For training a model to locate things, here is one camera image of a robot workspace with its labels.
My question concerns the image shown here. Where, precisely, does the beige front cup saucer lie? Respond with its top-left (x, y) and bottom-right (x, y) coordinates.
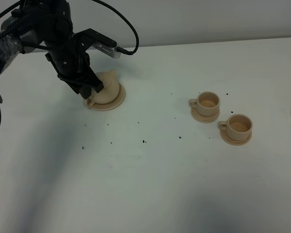
top-left (220, 130), bottom-right (252, 146)

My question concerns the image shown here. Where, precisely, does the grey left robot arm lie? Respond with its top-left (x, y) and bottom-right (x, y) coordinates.
top-left (0, 0), bottom-right (104, 124)

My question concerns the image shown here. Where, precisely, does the beige teapot saucer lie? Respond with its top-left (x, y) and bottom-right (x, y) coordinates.
top-left (83, 84), bottom-right (126, 111)

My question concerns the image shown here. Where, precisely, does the beige cup saucer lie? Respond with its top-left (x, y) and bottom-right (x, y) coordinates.
top-left (191, 108), bottom-right (220, 123)
top-left (220, 130), bottom-right (252, 146)

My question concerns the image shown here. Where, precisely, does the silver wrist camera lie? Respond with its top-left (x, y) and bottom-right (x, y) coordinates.
top-left (92, 42), bottom-right (121, 59)

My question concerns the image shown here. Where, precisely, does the beige rear cup saucer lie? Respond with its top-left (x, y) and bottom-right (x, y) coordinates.
top-left (191, 108), bottom-right (220, 123)

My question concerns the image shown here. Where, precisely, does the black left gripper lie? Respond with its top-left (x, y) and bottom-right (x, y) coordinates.
top-left (46, 38), bottom-right (104, 100)

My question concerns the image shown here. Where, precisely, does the beige teapot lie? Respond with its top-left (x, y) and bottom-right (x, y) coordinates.
top-left (85, 70), bottom-right (120, 108)

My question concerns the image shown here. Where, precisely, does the beige teacup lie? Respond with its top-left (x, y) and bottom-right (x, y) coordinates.
top-left (189, 91), bottom-right (220, 117)
top-left (217, 114), bottom-right (253, 141)

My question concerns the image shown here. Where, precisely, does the beige rear teacup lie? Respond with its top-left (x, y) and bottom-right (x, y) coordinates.
top-left (189, 91), bottom-right (220, 117)

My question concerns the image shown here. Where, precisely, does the black camera mounting bracket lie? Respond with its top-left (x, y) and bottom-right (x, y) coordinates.
top-left (74, 29), bottom-right (117, 50)

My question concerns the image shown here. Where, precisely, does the beige front teacup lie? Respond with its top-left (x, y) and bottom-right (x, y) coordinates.
top-left (217, 114), bottom-right (253, 141)

